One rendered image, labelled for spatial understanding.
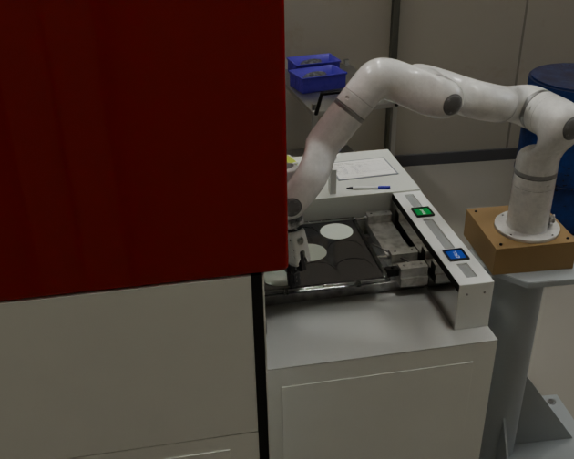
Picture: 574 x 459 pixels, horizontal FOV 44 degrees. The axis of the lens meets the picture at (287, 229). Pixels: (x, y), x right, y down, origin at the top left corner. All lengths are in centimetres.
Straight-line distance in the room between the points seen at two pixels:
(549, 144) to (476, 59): 284
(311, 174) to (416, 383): 62
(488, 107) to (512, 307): 69
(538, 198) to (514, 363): 59
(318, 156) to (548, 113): 65
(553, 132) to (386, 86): 50
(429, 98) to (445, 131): 317
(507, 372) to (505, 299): 28
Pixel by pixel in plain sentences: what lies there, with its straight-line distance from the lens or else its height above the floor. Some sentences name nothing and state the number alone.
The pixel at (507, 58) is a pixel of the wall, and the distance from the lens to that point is 492.
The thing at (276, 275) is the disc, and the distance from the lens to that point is 196.
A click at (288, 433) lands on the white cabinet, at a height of 61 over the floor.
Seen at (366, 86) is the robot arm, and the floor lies 143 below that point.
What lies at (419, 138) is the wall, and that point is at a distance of 489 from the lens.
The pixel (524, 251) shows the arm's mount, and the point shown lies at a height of 89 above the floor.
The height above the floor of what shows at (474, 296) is 92.
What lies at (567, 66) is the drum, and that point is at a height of 83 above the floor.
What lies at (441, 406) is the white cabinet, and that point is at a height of 62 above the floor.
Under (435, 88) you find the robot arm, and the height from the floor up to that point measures 142.
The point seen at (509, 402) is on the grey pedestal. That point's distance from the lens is 256.
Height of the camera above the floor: 195
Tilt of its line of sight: 29 degrees down
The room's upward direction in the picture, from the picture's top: 1 degrees counter-clockwise
